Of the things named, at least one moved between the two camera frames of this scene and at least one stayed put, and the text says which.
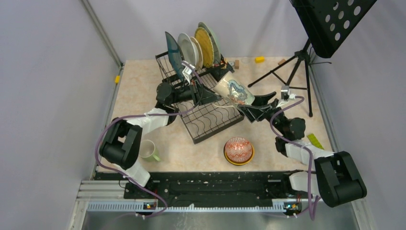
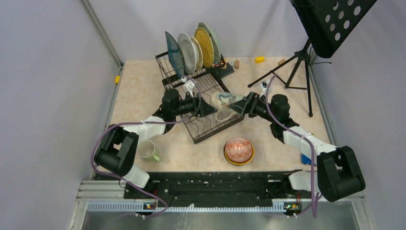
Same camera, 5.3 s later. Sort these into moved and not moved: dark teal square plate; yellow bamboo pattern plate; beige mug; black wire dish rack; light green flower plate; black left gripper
Moved: beige mug; black left gripper
Not moved: black wire dish rack; dark teal square plate; light green flower plate; yellow bamboo pattern plate
